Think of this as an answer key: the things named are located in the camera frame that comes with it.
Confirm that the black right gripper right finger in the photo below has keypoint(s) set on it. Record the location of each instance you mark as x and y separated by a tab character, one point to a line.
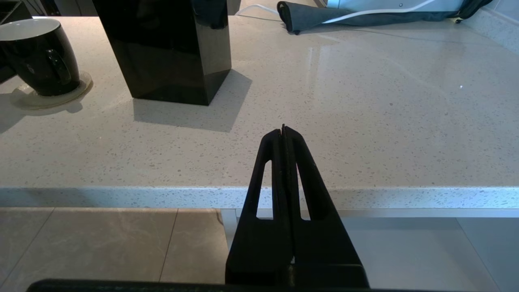
324	251

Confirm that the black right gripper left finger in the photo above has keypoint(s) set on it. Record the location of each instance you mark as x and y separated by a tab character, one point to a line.
259	251

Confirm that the black tissue box white lid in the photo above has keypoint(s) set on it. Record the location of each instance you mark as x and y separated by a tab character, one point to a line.
170	61

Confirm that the dark grey folded cloth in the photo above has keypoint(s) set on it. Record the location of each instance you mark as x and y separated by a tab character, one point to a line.
308	16

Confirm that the silver microwave oven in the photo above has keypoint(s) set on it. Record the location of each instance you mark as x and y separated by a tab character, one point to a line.
365	3

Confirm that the round white coaster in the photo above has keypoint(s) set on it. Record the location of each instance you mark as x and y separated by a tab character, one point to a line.
24	101

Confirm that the black mug white inside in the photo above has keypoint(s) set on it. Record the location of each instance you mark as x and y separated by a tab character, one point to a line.
36	69

